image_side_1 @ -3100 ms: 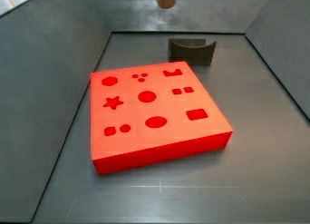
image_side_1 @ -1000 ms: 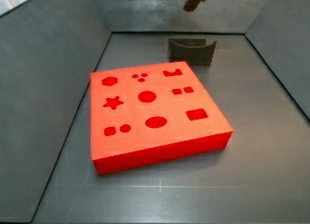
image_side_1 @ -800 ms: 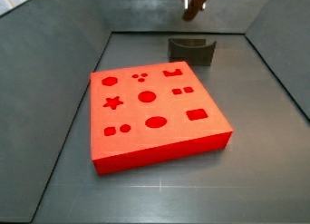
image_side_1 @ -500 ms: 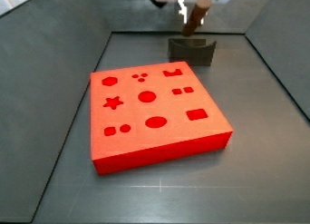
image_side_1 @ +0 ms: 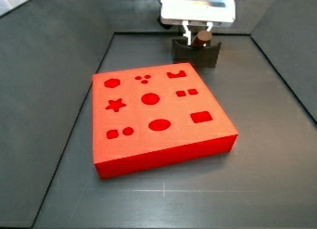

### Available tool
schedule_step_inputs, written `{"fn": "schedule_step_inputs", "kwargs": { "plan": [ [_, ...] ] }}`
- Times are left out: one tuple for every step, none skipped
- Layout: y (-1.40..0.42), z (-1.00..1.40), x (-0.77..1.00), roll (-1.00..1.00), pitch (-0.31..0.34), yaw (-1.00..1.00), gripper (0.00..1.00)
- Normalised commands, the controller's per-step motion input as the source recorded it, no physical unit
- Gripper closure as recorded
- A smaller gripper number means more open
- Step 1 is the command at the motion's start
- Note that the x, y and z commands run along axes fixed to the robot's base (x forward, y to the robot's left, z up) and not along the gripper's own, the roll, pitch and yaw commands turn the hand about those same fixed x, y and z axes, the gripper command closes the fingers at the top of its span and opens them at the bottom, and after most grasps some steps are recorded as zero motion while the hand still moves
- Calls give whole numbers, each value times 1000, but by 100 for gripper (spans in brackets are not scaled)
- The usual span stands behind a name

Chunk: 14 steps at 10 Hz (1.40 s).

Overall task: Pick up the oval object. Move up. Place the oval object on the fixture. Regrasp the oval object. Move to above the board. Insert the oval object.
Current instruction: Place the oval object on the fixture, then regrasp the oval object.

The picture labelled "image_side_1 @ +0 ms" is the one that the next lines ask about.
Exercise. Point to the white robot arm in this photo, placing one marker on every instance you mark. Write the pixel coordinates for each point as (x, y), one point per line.
(204, 14)

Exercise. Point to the black curved cradle fixture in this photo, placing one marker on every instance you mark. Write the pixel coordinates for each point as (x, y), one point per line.
(202, 57)

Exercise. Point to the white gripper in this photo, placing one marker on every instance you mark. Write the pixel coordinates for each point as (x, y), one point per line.
(216, 13)

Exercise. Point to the red shape sorter block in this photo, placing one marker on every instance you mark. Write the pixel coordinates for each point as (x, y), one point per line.
(155, 117)

